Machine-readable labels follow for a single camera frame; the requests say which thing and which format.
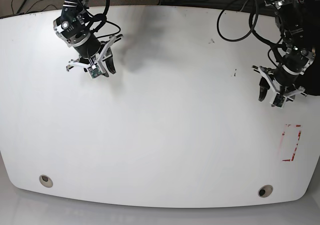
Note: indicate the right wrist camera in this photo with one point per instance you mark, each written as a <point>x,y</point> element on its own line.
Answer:
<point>94,71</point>

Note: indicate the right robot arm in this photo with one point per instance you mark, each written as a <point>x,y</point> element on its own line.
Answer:
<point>76,19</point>

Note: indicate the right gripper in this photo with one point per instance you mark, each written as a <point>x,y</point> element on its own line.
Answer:
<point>92,51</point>

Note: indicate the table cable grommet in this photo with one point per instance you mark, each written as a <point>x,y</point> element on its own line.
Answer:
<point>265,191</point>
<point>45,181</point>

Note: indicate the right table cable grommet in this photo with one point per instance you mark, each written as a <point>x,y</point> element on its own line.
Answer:
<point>265,191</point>

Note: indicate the red tape rectangle marking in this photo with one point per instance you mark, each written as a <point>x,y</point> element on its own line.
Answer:
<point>289,142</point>

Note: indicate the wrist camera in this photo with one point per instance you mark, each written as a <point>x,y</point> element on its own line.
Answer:
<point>278,100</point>
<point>94,71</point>

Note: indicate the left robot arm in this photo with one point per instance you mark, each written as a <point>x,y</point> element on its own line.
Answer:
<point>298,56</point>

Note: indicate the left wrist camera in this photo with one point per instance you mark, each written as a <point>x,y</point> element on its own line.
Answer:
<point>278,100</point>

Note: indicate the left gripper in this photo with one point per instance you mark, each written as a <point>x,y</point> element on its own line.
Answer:
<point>278,80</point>

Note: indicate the left table cable grommet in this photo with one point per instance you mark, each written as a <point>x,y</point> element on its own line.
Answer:
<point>45,181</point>

